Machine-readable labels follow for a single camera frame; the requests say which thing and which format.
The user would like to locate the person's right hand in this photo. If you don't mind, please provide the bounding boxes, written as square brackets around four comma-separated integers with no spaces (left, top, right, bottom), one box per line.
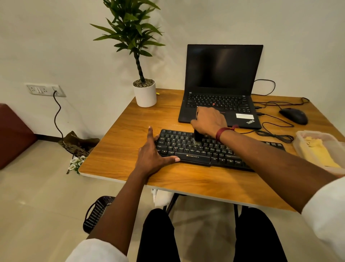
[190,106,228,139]

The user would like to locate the person's left hand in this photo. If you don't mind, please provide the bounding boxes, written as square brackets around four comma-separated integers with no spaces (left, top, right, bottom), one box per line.
[134,126,181,180]

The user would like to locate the black cleaning brush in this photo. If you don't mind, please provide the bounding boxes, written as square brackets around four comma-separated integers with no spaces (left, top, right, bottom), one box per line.
[193,112,203,143]

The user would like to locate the black keyboard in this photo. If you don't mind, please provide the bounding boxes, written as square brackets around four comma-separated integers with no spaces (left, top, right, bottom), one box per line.
[155,129,286,172]

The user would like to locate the clear plastic container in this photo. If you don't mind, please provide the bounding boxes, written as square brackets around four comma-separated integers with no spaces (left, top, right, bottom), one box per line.
[292,130,345,177]

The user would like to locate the yellow cloth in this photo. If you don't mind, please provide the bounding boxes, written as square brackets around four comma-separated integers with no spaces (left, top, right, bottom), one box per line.
[303,136,341,168]

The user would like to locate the person's right forearm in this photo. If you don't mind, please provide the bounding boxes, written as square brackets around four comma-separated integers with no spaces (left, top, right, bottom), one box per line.
[220,129,337,214]

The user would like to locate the person's left forearm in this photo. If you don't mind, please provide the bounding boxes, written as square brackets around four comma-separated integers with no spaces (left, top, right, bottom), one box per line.
[87,170,149,256]

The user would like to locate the person's black trousers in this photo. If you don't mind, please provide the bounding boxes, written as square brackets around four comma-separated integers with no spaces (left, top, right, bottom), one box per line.
[137,206,288,262]

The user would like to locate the person's white shirt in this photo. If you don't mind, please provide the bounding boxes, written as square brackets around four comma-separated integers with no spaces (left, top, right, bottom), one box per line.
[65,177,345,262]

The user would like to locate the red wrist band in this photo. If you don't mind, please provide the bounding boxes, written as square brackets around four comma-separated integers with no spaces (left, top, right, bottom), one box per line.
[215,125,240,143]

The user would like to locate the black laptop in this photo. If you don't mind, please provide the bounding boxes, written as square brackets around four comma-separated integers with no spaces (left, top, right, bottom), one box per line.
[178,44,264,130]

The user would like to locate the white plant pot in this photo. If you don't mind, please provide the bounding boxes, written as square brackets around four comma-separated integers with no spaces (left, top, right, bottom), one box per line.
[132,78,157,108]

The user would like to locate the brown patterned bag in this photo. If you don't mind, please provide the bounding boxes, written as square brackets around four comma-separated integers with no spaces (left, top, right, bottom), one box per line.
[58,130,100,158]

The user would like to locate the white flower bunch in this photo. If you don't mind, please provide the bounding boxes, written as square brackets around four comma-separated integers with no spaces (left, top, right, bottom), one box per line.
[66,155,86,175]

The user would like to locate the black woven basket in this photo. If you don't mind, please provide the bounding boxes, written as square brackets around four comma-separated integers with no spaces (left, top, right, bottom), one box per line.
[83,195,116,235]

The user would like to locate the black computer mouse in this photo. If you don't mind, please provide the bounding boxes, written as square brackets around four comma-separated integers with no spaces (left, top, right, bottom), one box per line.
[279,108,309,126]

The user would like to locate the green leafy plant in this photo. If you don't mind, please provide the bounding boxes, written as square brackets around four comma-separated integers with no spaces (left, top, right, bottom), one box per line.
[89,0,166,83]

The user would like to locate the dark brown cabinet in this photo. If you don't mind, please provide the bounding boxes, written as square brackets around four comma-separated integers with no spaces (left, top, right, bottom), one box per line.
[0,103,38,171]

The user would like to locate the black laptop charger cable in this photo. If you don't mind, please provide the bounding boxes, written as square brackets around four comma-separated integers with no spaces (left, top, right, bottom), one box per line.
[251,79,276,96]

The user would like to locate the black cables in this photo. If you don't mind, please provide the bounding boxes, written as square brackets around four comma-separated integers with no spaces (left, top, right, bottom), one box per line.
[240,113,295,144]

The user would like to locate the black mouse cable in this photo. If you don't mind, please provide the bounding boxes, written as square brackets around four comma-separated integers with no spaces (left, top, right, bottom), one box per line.
[253,97,311,117]

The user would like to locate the black wall power cable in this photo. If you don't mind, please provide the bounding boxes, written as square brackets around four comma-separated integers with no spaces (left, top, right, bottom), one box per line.
[52,91,65,140]

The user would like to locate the white wall socket panel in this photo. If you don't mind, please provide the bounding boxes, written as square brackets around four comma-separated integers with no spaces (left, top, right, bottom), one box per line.
[26,83,66,98]

